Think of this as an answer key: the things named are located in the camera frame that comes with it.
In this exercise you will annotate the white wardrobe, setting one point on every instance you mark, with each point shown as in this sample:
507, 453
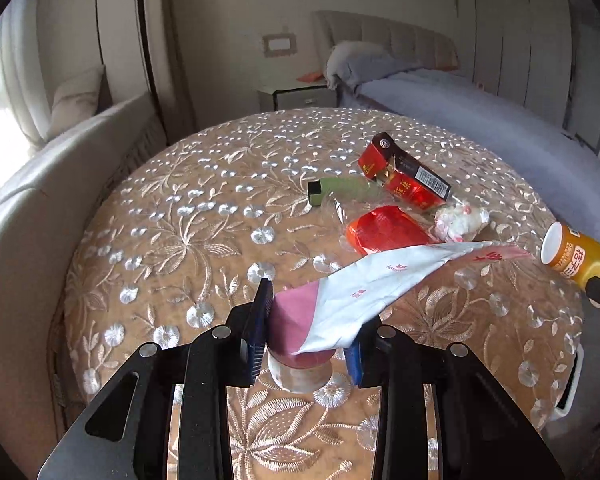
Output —
530, 35

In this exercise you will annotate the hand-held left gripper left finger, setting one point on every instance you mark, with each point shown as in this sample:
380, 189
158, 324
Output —
257, 340

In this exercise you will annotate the clear plastic cup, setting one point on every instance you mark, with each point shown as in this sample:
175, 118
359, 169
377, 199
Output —
300, 372

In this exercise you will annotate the white plastic object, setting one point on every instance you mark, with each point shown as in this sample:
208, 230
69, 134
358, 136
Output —
572, 385

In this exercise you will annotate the white and pink plastic wrapper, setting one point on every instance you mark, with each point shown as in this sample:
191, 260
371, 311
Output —
380, 285

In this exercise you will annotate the grey blanket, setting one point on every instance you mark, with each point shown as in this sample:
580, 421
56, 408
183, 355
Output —
505, 130

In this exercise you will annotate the clear plastic film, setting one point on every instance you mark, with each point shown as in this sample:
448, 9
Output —
345, 210

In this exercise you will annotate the red-orange foil packet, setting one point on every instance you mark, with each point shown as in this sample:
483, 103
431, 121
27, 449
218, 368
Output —
387, 230

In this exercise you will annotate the beige sofa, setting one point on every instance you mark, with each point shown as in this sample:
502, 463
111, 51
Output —
25, 220

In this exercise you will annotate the grey pillow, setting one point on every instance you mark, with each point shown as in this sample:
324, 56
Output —
355, 62

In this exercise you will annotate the wall switch plate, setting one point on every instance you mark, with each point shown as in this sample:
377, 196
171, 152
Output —
279, 44

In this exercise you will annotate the orange paper cup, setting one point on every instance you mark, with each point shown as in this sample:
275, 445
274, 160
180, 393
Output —
575, 255

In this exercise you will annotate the bed with beige headboard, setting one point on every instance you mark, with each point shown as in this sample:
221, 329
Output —
395, 35

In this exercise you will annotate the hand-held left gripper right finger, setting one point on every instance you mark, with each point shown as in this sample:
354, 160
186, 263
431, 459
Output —
354, 365

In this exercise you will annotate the red flat item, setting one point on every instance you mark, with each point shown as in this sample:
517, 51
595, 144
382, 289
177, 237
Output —
310, 78

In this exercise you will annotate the crumpled white wrapper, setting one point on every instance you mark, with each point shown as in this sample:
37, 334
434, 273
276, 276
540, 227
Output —
460, 220

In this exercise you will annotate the white nightstand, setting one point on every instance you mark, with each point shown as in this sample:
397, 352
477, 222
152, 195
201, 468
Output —
295, 95

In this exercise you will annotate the white curtain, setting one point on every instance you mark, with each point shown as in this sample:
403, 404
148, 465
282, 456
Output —
15, 60

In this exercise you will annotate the beige cushion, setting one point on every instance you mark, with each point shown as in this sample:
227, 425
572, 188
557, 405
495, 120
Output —
77, 100

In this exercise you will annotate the red cigarette box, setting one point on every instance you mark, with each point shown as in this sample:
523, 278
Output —
410, 180

